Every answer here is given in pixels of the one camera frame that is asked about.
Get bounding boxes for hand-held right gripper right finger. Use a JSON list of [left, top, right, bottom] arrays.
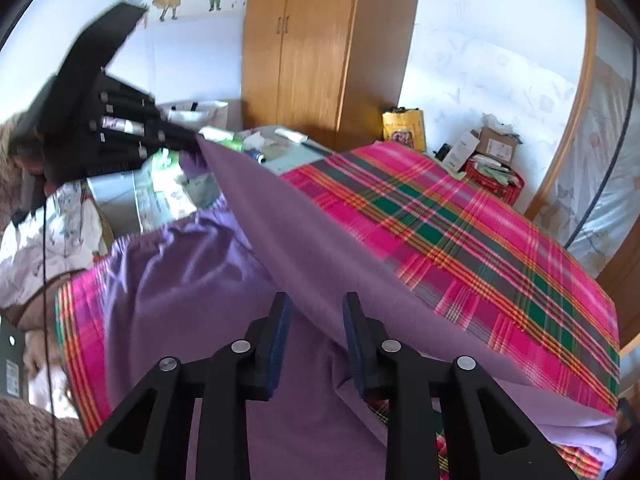
[[342, 291, 576, 480]]

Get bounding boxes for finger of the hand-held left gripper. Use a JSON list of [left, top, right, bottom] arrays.
[[100, 76, 203, 143], [89, 132, 203, 163]]

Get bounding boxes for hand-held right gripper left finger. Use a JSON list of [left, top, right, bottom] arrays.
[[60, 291, 294, 480]]

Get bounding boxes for light purple garment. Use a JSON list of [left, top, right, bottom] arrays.
[[102, 137, 618, 480]]

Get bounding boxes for green tissue pack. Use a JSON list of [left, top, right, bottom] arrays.
[[142, 150, 223, 211]]

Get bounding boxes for white paper bag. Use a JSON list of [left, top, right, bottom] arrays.
[[167, 101, 230, 133]]

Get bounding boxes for green bottle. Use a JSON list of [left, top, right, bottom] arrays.
[[199, 127, 246, 152]]

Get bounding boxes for white floral cloth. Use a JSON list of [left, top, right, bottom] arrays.
[[0, 180, 108, 311]]

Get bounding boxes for pink green plaid blanket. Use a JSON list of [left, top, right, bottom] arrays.
[[52, 141, 622, 480]]

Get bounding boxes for glass-top side table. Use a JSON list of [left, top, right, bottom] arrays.
[[82, 125, 336, 241]]

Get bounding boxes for wooden wardrobe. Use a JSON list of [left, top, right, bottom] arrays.
[[241, 0, 425, 148]]

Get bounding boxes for red basket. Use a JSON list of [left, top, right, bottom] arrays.
[[465, 156, 526, 206]]

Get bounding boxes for yellow gift bag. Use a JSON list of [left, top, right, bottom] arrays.
[[382, 106, 427, 153]]

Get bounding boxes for small white box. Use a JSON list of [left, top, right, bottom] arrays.
[[442, 130, 481, 171]]

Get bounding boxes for cardboard box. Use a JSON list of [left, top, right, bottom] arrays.
[[477, 126, 521, 161]]

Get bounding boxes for translucent plastic zip cover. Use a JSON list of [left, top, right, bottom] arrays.
[[535, 15, 640, 281]]

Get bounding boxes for black cable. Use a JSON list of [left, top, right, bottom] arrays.
[[40, 190, 63, 480]]

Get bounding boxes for black-handled knife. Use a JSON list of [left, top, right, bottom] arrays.
[[274, 127, 335, 157]]

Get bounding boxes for wooden door frame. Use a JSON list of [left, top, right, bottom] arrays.
[[525, 0, 601, 221]]

